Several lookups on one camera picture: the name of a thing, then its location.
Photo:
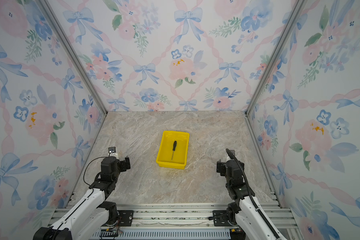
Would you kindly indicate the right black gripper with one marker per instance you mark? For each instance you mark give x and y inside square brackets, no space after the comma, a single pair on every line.
[222,167]

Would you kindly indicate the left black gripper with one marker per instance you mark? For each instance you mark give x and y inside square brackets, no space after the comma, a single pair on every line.
[123,166]

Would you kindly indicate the black handled screwdriver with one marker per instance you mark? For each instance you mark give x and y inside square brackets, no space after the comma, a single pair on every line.
[174,149]

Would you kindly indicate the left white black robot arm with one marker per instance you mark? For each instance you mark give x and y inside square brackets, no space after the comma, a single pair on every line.
[93,210]

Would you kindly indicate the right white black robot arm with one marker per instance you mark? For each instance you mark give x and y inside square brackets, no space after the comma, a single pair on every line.
[245,211]

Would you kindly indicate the yellow plastic bin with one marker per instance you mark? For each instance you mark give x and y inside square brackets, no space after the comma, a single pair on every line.
[166,146]

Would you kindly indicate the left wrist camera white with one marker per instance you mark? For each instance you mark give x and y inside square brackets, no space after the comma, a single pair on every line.
[113,152]

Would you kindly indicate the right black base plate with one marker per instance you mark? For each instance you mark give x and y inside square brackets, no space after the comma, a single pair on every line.
[221,219]

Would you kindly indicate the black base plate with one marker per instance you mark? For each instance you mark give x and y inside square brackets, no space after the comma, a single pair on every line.
[120,218]
[221,219]

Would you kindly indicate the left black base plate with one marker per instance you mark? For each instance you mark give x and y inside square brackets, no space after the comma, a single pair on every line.
[120,218]

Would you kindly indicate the aluminium rail frame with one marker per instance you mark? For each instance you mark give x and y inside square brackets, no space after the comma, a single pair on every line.
[172,222]

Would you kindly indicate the left aluminium corner post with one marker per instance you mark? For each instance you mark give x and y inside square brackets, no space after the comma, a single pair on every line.
[47,10]

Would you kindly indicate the aluminium corner post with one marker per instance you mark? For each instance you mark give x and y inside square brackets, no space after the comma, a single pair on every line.
[47,10]
[279,47]

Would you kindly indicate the right aluminium corner post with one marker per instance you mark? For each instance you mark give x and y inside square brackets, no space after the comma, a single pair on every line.
[279,47]

